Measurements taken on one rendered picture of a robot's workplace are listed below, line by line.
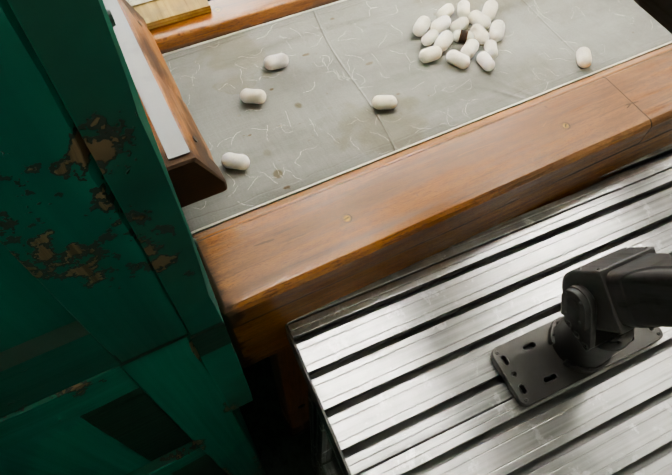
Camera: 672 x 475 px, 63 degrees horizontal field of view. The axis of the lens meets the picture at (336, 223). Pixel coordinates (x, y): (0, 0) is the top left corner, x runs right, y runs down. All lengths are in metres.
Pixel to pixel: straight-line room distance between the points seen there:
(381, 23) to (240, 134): 0.30
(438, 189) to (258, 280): 0.23
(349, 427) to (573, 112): 0.48
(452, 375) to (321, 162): 0.30
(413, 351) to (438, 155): 0.23
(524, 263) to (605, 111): 0.22
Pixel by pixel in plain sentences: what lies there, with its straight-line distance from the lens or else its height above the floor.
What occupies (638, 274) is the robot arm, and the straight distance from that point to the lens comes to 0.54.
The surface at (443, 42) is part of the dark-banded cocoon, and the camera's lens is 0.83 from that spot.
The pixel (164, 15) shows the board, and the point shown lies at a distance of 0.85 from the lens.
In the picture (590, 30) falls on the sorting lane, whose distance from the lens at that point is 0.96.
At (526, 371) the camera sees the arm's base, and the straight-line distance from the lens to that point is 0.67.
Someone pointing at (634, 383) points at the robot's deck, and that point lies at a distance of 0.73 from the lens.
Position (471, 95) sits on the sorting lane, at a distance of 0.79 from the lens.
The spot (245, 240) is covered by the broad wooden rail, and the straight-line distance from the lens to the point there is 0.60.
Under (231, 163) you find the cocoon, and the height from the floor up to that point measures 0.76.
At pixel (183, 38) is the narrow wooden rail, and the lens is 0.84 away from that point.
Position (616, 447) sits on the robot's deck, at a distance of 0.69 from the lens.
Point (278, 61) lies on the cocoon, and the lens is 0.79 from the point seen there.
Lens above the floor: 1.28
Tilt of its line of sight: 58 degrees down
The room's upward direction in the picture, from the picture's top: 3 degrees clockwise
